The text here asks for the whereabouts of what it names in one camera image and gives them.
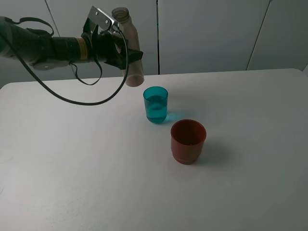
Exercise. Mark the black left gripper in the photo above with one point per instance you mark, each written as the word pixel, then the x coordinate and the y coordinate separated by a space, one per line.
pixel 108 48

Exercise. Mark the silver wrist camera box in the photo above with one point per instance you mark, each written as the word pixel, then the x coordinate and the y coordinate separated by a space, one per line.
pixel 100 18

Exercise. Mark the red plastic cup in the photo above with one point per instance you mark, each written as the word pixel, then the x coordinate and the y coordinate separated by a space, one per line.
pixel 187 140

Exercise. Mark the teal translucent plastic cup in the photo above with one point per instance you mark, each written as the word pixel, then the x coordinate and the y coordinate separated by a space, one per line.
pixel 155 101

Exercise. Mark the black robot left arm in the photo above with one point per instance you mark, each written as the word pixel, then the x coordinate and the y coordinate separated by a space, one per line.
pixel 43 51

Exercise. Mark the clear plastic water bottle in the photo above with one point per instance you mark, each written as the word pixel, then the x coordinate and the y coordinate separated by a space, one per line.
pixel 135 73

